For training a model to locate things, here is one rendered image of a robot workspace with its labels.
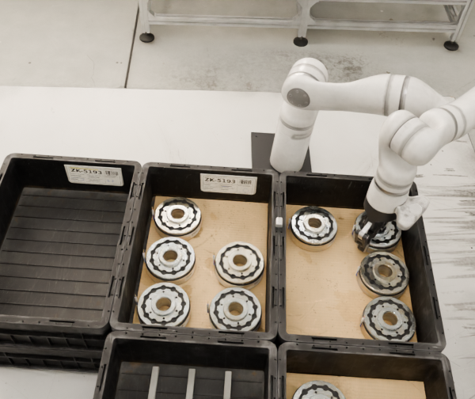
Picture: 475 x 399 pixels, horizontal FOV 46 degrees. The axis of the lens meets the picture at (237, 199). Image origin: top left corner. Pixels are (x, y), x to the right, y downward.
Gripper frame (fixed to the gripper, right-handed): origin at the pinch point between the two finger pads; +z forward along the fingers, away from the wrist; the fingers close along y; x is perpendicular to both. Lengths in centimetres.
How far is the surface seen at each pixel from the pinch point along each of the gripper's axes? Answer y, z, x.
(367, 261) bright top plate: 5.8, -0.8, 3.2
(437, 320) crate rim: 12.3, -7.9, 20.9
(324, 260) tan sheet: 10.0, 2.2, -4.5
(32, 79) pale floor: -27, 86, -194
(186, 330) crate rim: 44.8, -7.8, -11.0
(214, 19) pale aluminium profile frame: -112, 72, -152
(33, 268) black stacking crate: 54, 3, -48
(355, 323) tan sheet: 17.7, 2.1, 8.9
